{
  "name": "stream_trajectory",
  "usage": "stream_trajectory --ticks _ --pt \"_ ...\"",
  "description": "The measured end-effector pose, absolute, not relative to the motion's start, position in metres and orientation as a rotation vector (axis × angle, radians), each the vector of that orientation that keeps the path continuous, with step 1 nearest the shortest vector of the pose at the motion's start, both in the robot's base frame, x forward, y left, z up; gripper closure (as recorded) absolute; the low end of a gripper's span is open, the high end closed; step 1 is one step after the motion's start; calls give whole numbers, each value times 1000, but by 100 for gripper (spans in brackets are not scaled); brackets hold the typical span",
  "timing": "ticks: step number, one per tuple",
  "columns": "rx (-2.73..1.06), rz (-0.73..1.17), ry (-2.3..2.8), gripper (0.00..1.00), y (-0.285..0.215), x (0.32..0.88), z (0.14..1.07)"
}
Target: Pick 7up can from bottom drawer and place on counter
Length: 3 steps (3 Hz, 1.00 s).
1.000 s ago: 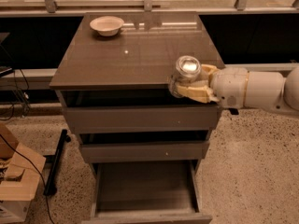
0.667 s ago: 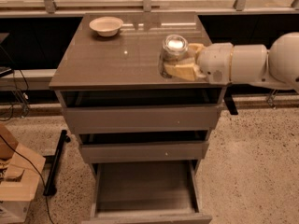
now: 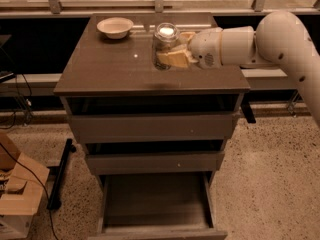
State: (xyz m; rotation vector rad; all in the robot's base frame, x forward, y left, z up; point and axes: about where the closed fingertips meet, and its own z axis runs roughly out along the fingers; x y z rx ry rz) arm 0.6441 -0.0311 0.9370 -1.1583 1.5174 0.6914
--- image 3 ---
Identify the black cabinet leg bracket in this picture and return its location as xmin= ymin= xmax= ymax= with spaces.
xmin=241 ymin=95 xmax=256 ymax=124

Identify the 7up soda can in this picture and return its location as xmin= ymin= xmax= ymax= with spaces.
xmin=152 ymin=23 xmax=180 ymax=71

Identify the middle grey drawer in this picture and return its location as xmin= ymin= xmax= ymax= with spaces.
xmin=86 ymin=151 xmax=224 ymax=175

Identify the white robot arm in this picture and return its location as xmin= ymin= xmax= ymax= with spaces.
xmin=153 ymin=11 xmax=320 ymax=126

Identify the white paper bowl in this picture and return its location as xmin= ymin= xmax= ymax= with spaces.
xmin=97 ymin=17 xmax=133 ymax=40

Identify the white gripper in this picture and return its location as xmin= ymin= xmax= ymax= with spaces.
xmin=156 ymin=27 xmax=222 ymax=69

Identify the cardboard box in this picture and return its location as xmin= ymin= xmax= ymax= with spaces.
xmin=0 ymin=132 xmax=49 ymax=240

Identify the top grey drawer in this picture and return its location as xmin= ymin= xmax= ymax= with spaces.
xmin=69 ymin=113 xmax=239 ymax=144

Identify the black metal stand bar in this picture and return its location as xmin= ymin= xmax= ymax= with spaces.
xmin=47 ymin=138 xmax=76 ymax=211

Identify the black cable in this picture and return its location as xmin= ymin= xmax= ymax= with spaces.
xmin=0 ymin=143 xmax=60 ymax=240

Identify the bottom open grey drawer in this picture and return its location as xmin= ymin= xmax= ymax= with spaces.
xmin=88 ymin=172 xmax=227 ymax=240

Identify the grey drawer cabinet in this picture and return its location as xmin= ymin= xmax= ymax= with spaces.
xmin=53 ymin=12 xmax=252 ymax=240

